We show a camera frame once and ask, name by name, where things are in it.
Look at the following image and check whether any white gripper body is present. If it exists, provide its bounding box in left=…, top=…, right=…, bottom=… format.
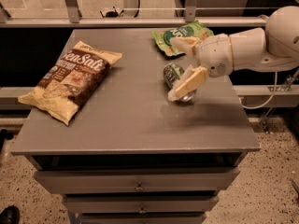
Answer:
left=196, top=34, right=233, bottom=77

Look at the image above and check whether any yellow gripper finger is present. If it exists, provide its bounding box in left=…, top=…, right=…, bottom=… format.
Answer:
left=168, top=65, right=209, bottom=102
left=170, top=36, right=201, bottom=56

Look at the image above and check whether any green soda can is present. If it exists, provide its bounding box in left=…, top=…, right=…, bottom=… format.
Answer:
left=163, top=63, right=196, bottom=102

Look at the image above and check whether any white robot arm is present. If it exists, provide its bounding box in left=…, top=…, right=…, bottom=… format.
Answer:
left=168, top=6, right=299, bottom=101

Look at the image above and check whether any green snack pouch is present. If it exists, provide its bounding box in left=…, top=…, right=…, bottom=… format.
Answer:
left=152, top=21, right=213, bottom=57

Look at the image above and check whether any black object behind glass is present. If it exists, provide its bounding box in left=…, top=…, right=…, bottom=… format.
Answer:
left=100, top=7, right=124, bottom=18

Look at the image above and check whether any grey drawer cabinet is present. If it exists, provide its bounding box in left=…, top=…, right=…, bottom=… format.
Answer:
left=10, top=27, right=262, bottom=224

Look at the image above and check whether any brown yellow chip bag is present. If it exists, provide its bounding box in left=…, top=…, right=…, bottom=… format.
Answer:
left=18, top=41, right=122, bottom=125

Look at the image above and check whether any bottom grey drawer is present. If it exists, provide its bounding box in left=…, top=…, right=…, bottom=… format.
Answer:
left=79, top=213, right=206, bottom=224

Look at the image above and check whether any grey drawer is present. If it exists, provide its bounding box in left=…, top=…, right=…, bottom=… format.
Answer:
left=79, top=213, right=206, bottom=224
left=64, top=196, right=219, bottom=214
left=35, top=168, right=239, bottom=194

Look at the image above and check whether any top grey drawer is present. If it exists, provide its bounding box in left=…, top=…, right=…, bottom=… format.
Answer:
left=35, top=168, right=239, bottom=194

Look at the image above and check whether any middle grey drawer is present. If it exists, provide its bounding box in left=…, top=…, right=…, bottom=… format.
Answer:
left=64, top=196, right=219, bottom=214

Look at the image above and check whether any black shoe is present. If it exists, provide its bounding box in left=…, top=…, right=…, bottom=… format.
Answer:
left=0, top=205, right=20, bottom=224

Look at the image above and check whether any metal railing frame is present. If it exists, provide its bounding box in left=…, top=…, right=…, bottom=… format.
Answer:
left=0, top=0, right=299, bottom=28

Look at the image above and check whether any white cable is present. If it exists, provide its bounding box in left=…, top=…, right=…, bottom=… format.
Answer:
left=239, top=71, right=278, bottom=110

